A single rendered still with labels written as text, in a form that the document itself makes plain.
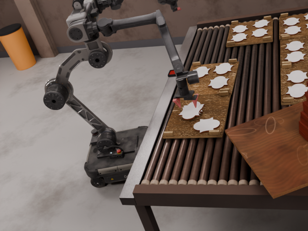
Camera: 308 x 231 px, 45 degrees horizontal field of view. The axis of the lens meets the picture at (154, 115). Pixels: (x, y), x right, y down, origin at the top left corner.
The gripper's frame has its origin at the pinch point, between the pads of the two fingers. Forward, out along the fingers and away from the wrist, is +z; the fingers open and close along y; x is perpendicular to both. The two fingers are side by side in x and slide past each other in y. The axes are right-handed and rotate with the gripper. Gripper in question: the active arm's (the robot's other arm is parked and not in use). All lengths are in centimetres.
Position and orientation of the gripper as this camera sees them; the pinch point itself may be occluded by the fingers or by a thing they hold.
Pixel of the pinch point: (187, 106)
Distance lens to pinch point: 220.4
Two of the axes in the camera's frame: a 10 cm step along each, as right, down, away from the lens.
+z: 2.6, 8.1, 5.3
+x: -3.4, 5.9, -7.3
